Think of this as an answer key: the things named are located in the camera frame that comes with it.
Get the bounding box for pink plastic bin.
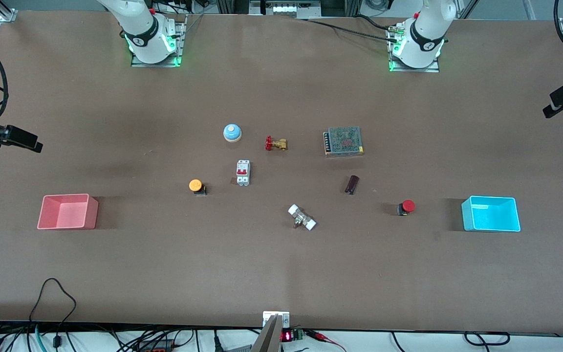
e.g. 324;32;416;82
37;194;99;230

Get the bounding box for cyan plastic bin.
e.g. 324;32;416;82
461;196;521;232

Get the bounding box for metal mesh power supply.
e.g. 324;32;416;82
323;127;365;157

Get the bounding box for red power strip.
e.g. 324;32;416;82
137;340;174;352

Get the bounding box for white-capped metal pipe fitting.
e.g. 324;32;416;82
288;204;317;231

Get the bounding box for grey device white connectors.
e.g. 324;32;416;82
250;0;321;19

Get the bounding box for grey metal stand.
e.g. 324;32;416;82
251;315;283;352

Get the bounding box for red clip lead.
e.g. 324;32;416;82
306;330;348;352

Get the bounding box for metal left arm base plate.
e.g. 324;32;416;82
389;24;441;73

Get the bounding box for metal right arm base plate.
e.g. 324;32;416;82
131;15;187;68

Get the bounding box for thin black looped cable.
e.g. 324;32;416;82
28;278;78;350

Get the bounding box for black cable with gold connector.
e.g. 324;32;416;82
294;15;399;42

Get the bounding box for black coiled cable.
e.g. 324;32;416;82
463;331;511;347

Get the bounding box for small metal bracket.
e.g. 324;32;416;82
262;311;290;328

